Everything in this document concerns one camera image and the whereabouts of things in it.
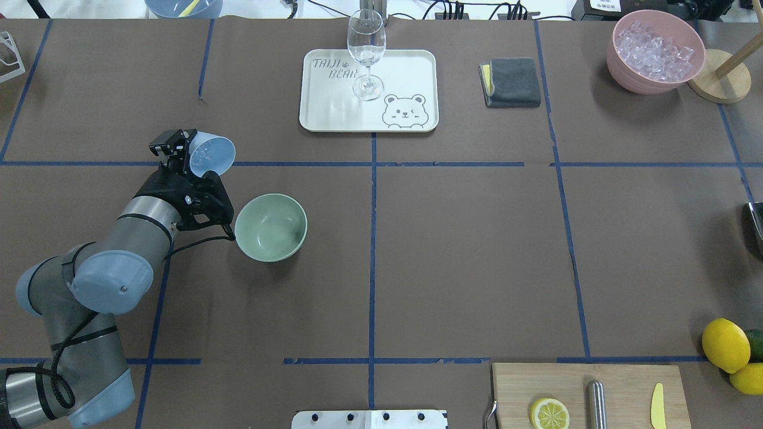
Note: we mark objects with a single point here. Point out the cream bear tray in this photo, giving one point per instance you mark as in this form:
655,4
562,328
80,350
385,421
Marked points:
402,96

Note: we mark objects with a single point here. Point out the green lime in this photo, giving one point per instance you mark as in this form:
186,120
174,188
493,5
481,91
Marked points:
755,339

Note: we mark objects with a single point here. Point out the light blue cup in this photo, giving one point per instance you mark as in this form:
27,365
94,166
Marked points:
210,152

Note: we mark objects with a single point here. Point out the clear wine glass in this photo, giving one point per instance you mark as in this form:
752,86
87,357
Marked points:
366,43

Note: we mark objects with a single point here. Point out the yellow lemon large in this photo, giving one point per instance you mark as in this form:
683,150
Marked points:
726,345

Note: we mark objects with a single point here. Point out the grey folded cloth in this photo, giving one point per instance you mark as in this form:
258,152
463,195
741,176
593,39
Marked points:
515,83

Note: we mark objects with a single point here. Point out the white wire cup rack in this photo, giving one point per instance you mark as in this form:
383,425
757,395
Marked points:
12,64

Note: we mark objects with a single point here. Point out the yellow plastic knife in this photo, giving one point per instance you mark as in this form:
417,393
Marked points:
657,407

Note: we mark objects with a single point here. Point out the aluminium frame post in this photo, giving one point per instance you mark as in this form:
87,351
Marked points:
380,6

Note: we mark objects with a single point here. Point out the blue bowl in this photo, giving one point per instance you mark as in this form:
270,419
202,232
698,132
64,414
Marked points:
171,9

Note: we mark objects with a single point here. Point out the mint green bowl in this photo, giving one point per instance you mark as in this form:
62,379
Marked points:
271,228

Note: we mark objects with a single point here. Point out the yellow plastic fork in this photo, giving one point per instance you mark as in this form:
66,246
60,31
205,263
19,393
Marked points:
188,10

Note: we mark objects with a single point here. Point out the wooden cutting board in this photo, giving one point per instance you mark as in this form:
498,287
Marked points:
627,392

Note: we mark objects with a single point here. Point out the yellow sponge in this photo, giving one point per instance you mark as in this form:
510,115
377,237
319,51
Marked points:
485,72

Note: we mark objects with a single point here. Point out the wooden mug tree stand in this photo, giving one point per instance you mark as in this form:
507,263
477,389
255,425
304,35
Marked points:
724,79

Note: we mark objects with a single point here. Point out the pink bowl with ice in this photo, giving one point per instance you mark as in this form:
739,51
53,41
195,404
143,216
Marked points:
651,52

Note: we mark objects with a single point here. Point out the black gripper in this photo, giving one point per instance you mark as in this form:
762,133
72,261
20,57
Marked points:
162,185

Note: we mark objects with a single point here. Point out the lemon half slice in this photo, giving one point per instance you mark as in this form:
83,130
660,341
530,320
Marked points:
549,413

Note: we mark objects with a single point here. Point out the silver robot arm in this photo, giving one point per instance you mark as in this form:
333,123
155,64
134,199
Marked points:
79,293

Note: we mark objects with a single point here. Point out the yellow lemon small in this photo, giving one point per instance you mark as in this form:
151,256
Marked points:
748,380

